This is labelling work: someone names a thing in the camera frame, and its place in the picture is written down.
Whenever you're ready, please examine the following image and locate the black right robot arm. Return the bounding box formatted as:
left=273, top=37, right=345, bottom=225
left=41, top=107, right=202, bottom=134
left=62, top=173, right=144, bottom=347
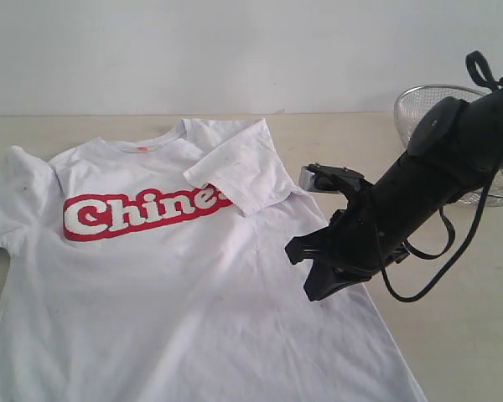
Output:
left=285, top=80, right=503, bottom=302

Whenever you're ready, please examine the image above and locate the white t-shirt red logo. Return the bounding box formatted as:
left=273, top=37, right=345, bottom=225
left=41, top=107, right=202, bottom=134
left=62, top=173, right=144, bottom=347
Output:
left=0, top=119, right=424, bottom=401

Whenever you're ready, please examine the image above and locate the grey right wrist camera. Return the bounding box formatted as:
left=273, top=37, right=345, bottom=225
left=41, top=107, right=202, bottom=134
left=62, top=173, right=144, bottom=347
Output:
left=298, top=163, right=365, bottom=195

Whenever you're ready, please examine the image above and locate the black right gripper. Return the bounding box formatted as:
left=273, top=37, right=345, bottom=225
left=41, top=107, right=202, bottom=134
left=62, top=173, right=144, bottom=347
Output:
left=285, top=194, right=407, bottom=302

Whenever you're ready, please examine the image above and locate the metal wire mesh basket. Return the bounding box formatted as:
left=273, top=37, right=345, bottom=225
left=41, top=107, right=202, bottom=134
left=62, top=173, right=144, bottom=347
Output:
left=393, top=84, right=503, bottom=207

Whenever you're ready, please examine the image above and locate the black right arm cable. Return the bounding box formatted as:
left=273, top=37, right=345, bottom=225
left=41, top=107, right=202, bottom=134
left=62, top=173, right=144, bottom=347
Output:
left=376, top=50, right=503, bottom=302

